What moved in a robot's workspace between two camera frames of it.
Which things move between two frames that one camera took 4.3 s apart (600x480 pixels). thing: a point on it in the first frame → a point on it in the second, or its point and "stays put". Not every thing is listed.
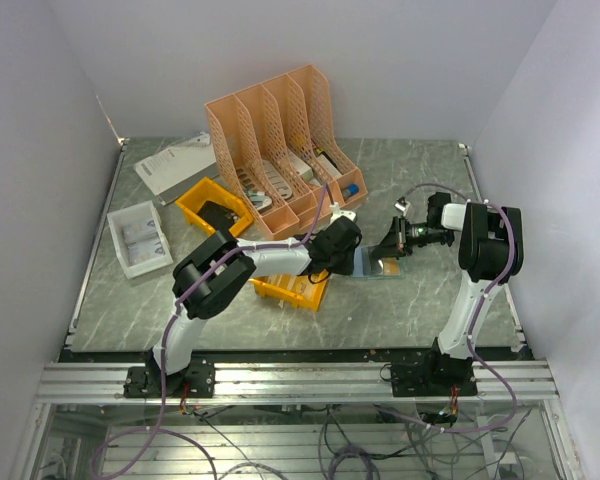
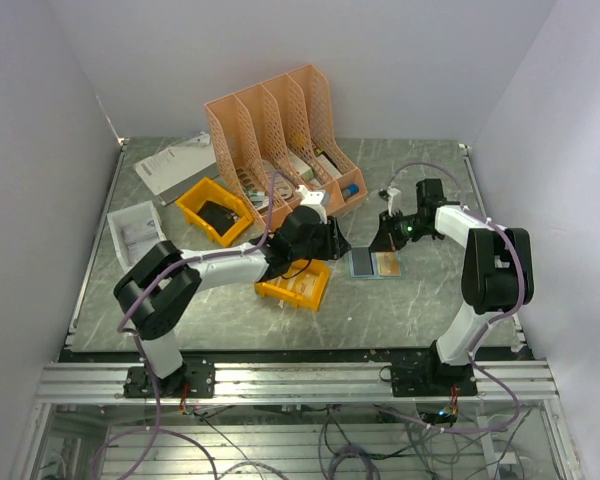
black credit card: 376,265 → 361,260
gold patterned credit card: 391,266 stays put
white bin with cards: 139,239 stays put
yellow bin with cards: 297,291 stays put
